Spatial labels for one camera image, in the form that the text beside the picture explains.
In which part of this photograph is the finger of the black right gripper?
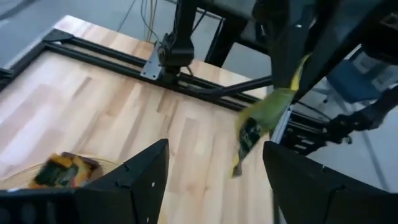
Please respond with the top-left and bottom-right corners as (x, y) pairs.
(268, 17), (315, 90)
(296, 11), (384, 96)

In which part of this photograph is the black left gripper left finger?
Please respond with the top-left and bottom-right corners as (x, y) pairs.
(0, 138), (170, 224)

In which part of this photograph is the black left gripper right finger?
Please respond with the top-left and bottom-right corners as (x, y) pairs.
(262, 140), (398, 224)

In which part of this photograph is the brown wooden tea box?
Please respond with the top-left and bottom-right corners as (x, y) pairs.
(29, 151), (104, 190)

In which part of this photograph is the red peach tea bag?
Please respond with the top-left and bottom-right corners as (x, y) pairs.
(73, 155), (96, 187)

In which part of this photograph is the green foil tea bag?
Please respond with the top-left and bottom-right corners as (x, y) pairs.
(231, 53), (312, 179)
(32, 154), (80, 189)

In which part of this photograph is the blue plastic crate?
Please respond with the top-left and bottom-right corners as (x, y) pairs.
(325, 49), (398, 104)

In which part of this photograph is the dark grey equipment cart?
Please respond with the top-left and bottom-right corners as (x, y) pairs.
(174, 0), (274, 68)

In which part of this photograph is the yellow orange wire bundle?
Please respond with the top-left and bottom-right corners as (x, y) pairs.
(117, 0), (160, 44)

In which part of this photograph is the black metal table frame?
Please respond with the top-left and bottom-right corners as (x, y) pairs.
(0, 27), (330, 156)

